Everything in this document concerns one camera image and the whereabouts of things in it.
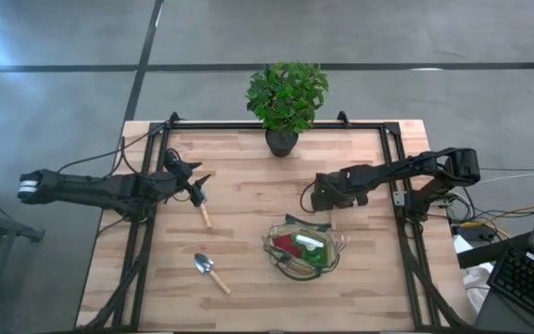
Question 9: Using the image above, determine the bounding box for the white plastic bag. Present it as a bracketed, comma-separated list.
[451, 234, 493, 305]

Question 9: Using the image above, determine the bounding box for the green spray bottle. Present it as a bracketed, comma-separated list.
[294, 234, 332, 269]

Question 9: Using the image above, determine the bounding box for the black metal floor stand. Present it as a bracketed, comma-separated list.
[0, 184, 46, 334]

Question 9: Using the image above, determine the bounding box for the beige green canvas gardening bag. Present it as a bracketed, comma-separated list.
[261, 212, 342, 282]

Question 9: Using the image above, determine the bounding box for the wide wooden handled trowel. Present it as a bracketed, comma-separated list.
[193, 252, 232, 296]

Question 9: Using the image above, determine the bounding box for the green potted plant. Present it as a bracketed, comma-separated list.
[245, 60, 331, 158]

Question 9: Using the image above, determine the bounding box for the black aluminium table frame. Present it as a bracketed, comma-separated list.
[108, 110, 439, 333]

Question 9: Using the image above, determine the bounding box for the white cable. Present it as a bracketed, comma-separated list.
[479, 171, 534, 183]

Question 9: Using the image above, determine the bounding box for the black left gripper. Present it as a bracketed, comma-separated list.
[147, 147, 212, 209]

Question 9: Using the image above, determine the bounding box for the black laptop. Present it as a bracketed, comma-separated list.
[487, 160, 534, 333]

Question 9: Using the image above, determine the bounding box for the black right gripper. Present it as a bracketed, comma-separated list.
[310, 164, 378, 213]

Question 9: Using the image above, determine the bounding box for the yellow cable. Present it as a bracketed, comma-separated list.
[459, 203, 534, 232]

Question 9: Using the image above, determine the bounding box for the black power box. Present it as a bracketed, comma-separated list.
[451, 221, 498, 242]

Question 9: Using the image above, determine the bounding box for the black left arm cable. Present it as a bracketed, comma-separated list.
[57, 121, 175, 176]

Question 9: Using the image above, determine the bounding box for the wooden handled garden hand tool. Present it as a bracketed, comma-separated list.
[198, 203, 213, 229]

